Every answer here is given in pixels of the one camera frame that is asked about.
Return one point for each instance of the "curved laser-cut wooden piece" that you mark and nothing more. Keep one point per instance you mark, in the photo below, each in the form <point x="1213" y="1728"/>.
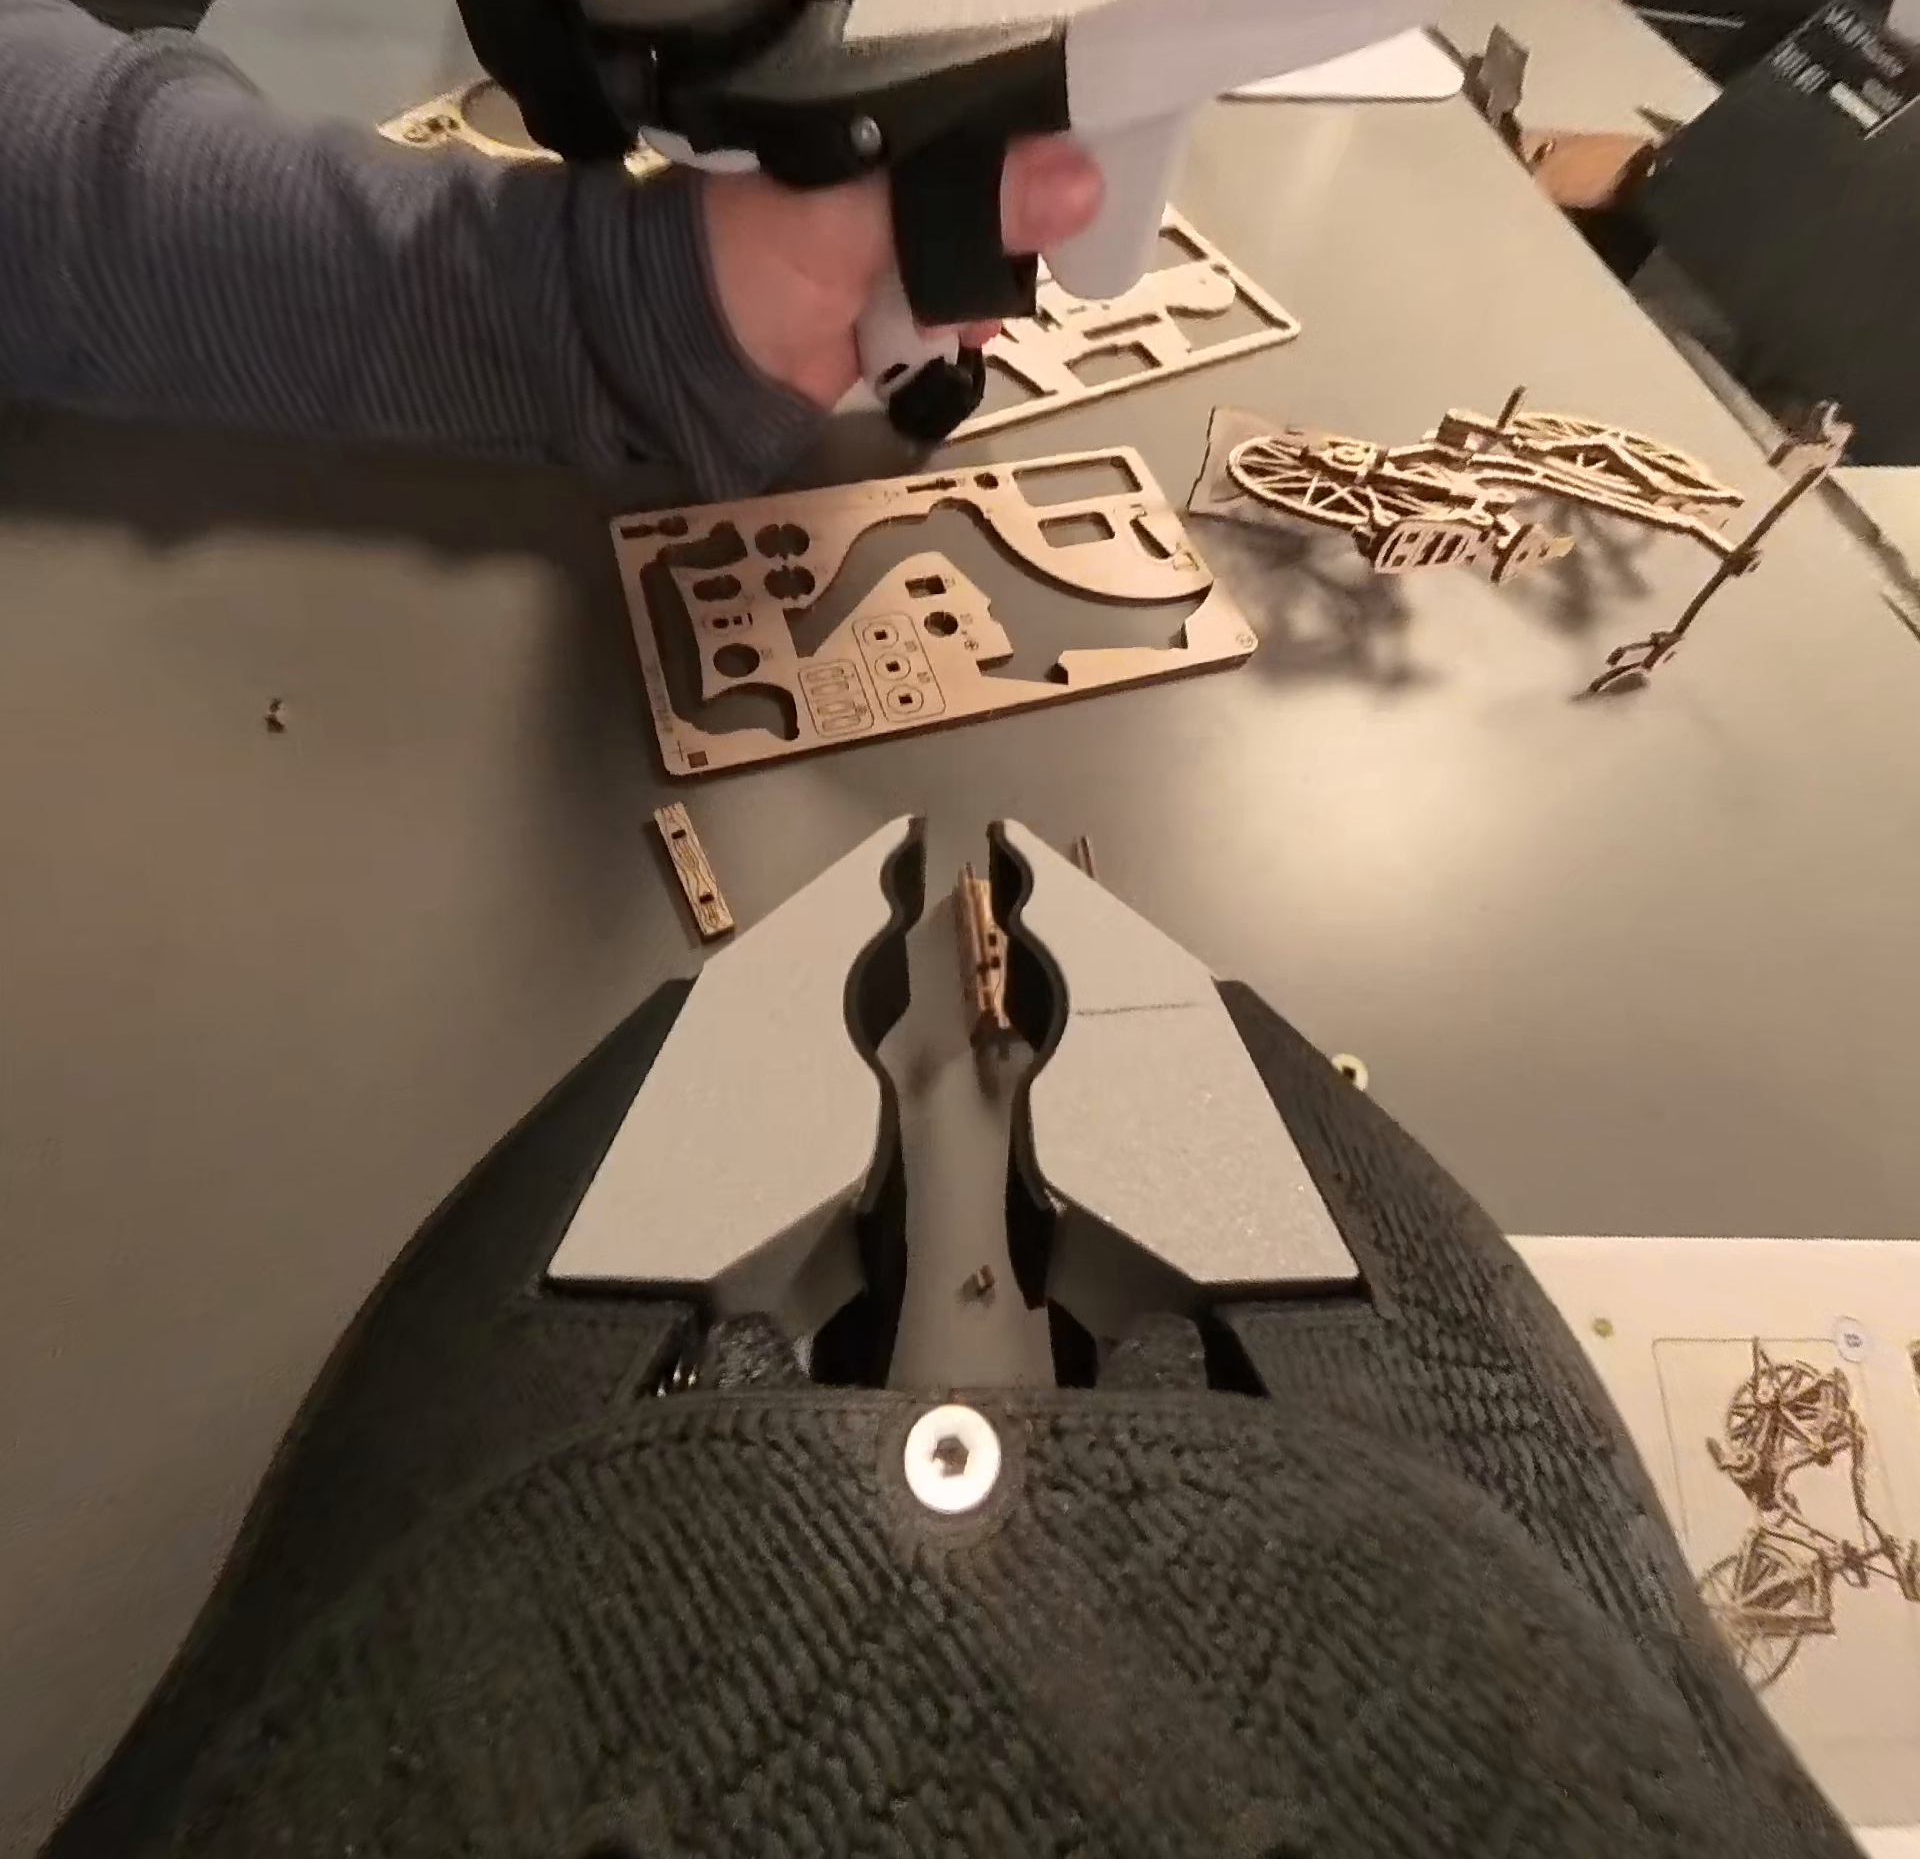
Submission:
<point x="1425" y="487"/>

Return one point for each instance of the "wooden sheet with empty cut-outs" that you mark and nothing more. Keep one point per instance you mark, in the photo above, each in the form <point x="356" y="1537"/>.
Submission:
<point x="1034" y="385"/>

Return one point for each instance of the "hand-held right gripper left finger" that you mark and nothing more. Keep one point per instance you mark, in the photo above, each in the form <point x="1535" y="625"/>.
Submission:
<point x="720" y="1125"/>

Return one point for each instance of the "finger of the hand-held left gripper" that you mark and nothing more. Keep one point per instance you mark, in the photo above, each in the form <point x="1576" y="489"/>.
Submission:
<point x="1244" y="15"/>
<point x="1124" y="225"/>

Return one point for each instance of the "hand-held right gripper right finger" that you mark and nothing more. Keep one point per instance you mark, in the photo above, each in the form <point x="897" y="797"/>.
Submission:
<point x="1184" y="1141"/>

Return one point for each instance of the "small engraved wooden strip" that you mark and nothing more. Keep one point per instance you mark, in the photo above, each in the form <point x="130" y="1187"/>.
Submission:
<point x="692" y="873"/>

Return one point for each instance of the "wooden sheet with round cut-out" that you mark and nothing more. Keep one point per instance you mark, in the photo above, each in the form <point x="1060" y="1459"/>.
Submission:
<point x="429" y="123"/>

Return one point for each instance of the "paper instruction booklet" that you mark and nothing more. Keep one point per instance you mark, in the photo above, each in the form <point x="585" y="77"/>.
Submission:
<point x="1650" y="1291"/>

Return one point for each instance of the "person's left forearm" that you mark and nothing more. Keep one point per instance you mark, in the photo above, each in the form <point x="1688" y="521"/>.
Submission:
<point x="301" y="269"/>

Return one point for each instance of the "wooden puzzle block assembly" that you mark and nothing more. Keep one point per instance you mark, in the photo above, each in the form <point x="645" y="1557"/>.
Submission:
<point x="979" y="961"/>

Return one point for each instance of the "upright wooden part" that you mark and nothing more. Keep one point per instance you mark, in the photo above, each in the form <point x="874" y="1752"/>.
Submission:
<point x="1500" y="75"/>

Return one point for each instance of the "wooden sheet with slotted cut-outs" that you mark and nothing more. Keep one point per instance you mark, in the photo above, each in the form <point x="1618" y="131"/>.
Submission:
<point x="1081" y="577"/>

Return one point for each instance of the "white paper sheet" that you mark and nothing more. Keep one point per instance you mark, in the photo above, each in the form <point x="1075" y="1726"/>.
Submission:
<point x="1351" y="75"/>

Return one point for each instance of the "person's left hand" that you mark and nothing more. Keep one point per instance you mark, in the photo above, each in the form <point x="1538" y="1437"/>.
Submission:
<point x="794" y="285"/>

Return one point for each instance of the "black box with white label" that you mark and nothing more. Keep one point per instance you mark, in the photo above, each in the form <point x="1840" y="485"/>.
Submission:
<point x="1770" y="239"/>

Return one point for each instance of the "brown cardboard pieces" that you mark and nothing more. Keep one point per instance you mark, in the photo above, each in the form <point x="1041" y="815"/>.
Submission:
<point x="1605" y="165"/>

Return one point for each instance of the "long wooden stand part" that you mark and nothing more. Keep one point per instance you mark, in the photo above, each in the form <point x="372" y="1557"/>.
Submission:
<point x="1808" y="449"/>

